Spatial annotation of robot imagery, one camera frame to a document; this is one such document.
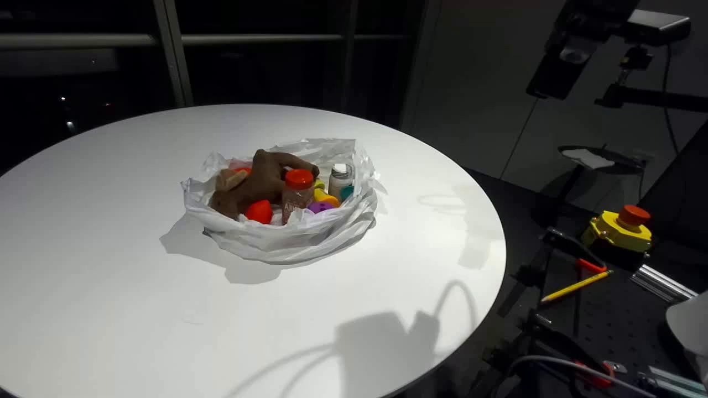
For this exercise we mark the yellow cup orange lid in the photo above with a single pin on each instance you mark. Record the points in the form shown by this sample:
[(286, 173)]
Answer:
[(323, 197)]

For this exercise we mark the spice jar orange lid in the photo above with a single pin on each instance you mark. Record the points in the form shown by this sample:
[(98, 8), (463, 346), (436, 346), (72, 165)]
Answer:
[(296, 191)]

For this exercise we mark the brown plush toy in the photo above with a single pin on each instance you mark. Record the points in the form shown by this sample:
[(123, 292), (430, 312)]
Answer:
[(265, 180)]

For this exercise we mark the white lid pill bottle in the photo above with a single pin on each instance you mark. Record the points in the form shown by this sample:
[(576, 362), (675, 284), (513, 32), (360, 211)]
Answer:
[(341, 183)]

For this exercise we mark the purple toy cup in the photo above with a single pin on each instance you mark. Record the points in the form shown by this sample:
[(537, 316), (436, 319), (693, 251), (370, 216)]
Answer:
[(317, 209)]

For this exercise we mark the white plastic bag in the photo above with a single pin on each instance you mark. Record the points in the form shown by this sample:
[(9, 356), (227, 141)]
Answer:
[(303, 236)]

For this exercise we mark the small red toy cup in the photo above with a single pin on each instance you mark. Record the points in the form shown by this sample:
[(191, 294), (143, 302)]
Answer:
[(260, 211)]

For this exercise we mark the yellow emergency stop button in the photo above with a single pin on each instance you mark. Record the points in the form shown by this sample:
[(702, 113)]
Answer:
[(625, 229)]

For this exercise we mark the grey window frame post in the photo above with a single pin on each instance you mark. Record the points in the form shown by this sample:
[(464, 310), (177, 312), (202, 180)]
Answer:
[(169, 34)]

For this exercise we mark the aluminium rail piece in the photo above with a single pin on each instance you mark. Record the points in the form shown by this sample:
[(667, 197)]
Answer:
[(662, 285)]

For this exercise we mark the black camera on mount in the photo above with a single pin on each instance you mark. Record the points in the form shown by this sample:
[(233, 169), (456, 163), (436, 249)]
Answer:
[(658, 28)]

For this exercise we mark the grey horizontal rail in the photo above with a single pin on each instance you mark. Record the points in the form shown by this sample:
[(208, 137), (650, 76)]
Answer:
[(117, 41)]

